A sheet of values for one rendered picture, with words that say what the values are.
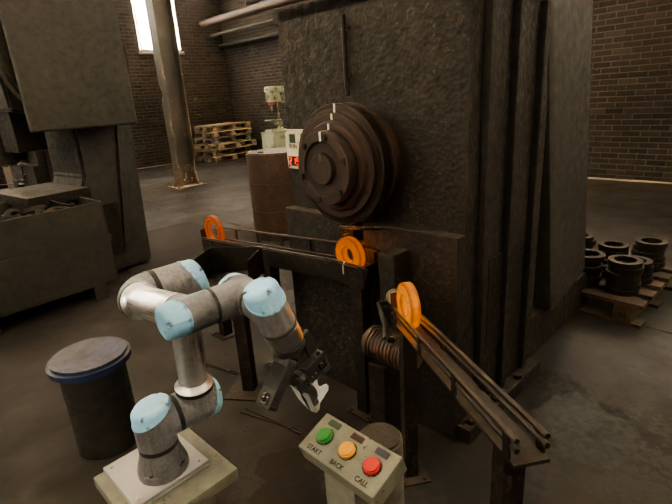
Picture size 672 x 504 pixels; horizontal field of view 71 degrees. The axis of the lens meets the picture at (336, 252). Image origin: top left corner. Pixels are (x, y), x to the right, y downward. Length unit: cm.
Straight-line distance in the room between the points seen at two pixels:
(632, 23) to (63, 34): 646
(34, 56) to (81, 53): 33
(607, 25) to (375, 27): 605
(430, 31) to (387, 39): 19
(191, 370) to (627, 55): 701
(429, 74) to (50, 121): 292
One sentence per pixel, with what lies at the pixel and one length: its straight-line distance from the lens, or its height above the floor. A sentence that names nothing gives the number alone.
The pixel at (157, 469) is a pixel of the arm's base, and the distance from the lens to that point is 162.
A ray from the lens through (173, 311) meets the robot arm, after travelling 95.
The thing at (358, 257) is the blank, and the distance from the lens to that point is 195.
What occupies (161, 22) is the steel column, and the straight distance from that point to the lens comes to 888.
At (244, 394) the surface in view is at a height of 1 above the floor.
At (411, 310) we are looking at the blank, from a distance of 152.
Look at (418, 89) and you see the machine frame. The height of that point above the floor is 138.
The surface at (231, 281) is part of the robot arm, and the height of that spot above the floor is 102.
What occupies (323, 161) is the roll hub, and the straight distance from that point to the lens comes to 181.
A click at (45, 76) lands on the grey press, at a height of 163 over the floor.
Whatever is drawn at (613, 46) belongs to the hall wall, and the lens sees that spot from 774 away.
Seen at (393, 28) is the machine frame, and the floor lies 159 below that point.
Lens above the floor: 138
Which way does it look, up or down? 18 degrees down
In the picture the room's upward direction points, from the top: 4 degrees counter-clockwise
